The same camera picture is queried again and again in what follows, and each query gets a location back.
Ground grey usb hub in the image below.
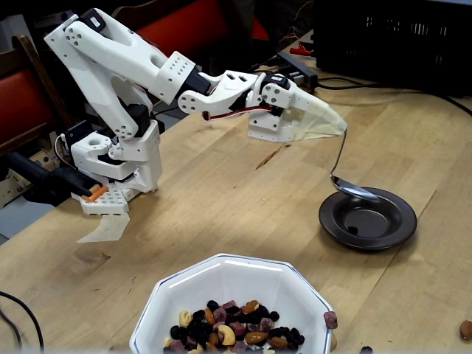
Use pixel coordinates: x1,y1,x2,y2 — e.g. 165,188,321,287
276,50,319,93

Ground thick black cable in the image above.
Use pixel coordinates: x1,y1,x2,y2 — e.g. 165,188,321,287
316,75,472,115

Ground dark brown plate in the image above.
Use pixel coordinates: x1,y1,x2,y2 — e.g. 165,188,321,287
318,187,418,251

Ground wooden chair red cushion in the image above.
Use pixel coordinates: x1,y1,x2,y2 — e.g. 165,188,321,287
0,35,74,156
110,0,266,67

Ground mixed nuts and dried fruit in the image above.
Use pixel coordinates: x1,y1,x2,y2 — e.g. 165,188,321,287
162,299,306,354

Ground black plastic crate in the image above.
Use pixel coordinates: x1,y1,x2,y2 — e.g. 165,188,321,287
313,0,472,97

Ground beige masking tape piece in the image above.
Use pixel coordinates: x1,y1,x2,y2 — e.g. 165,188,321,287
76,212,131,243

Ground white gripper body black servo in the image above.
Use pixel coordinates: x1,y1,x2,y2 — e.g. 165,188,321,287
246,72,294,142

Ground taped white gripper finger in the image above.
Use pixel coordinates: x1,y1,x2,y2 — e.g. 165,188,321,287
262,84,349,136
280,110,339,142

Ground white octagonal bowl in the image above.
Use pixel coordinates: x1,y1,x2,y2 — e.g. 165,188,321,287
128,253,336,354

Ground bent metal spoon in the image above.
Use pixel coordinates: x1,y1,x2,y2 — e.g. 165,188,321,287
329,129,381,202

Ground printed cardboard box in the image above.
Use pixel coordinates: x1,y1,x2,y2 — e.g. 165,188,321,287
0,147,60,209

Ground black clamp orange tip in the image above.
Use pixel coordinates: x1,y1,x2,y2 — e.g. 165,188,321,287
3,150,110,207

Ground red servo cable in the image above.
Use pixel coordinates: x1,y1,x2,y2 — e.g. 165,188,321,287
202,105,276,122

